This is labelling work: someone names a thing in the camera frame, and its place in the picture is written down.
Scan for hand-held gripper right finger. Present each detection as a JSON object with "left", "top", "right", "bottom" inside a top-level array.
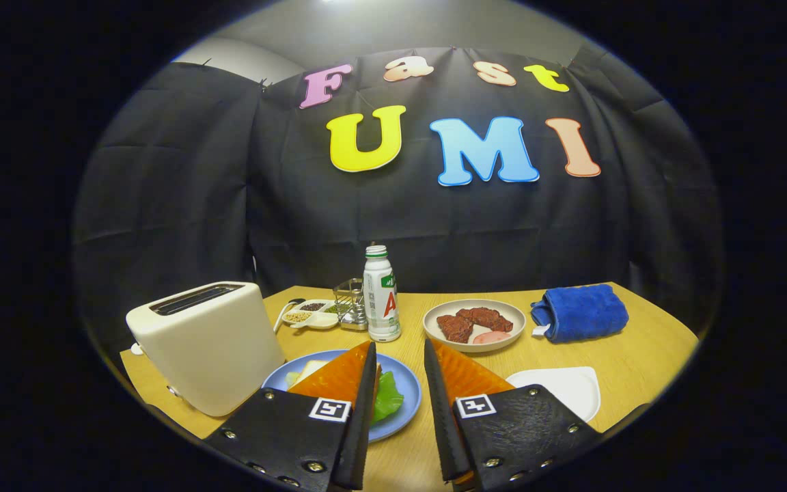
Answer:
[{"left": 423, "top": 338, "right": 603, "bottom": 491}]

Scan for small white plate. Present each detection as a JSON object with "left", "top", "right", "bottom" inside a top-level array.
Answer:
[{"left": 505, "top": 366, "right": 601, "bottom": 423}]

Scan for metal wire utensil holder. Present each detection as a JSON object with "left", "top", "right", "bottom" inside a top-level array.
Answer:
[{"left": 333, "top": 277, "right": 370, "bottom": 332}]

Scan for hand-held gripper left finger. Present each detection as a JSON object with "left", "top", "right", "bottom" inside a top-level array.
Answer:
[{"left": 202, "top": 340, "right": 379, "bottom": 491}]

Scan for blue towel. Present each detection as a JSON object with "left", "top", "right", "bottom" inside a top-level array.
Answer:
[{"left": 530, "top": 284, "right": 630, "bottom": 344}]

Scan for black backdrop cloth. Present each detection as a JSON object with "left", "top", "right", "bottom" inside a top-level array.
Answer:
[{"left": 72, "top": 46, "right": 722, "bottom": 356}]

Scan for white divided dish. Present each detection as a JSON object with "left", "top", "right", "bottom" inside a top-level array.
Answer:
[{"left": 281, "top": 299, "right": 341, "bottom": 331}]

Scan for brown meat piece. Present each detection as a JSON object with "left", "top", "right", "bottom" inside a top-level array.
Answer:
[
  {"left": 455, "top": 307, "right": 514, "bottom": 333},
  {"left": 436, "top": 314, "right": 474, "bottom": 344}
]

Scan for white cable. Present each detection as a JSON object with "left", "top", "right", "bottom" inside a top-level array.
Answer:
[{"left": 273, "top": 299, "right": 305, "bottom": 334}]

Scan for white toaster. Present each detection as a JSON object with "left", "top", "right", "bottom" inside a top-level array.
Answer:
[{"left": 125, "top": 281, "right": 286, "bottom": 418}]

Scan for beige plate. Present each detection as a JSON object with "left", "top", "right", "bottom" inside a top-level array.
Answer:
[{"left": 422, "top": 299, "right": 527, "bottom": 353}]

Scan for green lettuce leaf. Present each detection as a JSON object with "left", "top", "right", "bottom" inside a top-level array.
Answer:
[{"left": 284, "top": 369, "right": 405, "bottom": 424}]

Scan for white bottle green cap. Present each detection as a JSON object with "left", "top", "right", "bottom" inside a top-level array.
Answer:
[{"left": 362, "top": 245, "right": 402, "bottom": 343}]

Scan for toast bread slice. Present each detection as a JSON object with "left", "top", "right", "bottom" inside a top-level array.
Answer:
[{"left": 294, "top": 360, "right": 329, "bottom": 387}]

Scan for blue plate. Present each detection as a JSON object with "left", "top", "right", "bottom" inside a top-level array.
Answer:
[{"left": 261, "top": 350, "right": 423, "bottom": 443}]

